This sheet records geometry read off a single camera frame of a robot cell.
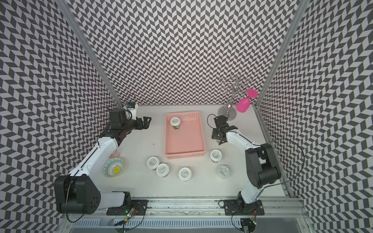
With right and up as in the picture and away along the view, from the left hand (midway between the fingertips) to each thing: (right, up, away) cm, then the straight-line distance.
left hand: (143, 118), depth 84 cm
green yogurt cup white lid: (+17, -3, +16) cm, 23 cm away
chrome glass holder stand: (+55, +19, +7) cm, 58 cm away
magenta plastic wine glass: (+62, +9, +10) cm, 63 cm away
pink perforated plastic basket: (+25, -16, +14) cm, 33 cm away
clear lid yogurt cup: (+46, -30, -3) cm, 55 cm away
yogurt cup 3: (+42, -22, +1) cm, 48 cm away
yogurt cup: (+6, -26, -2) cm, 26 cm away
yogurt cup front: (+12, -28, -5) cm, 31 cm away
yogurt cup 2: (+25, -31, -5) cm, 40 cm away
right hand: (+47, -12, +10) cm, 50 cm away
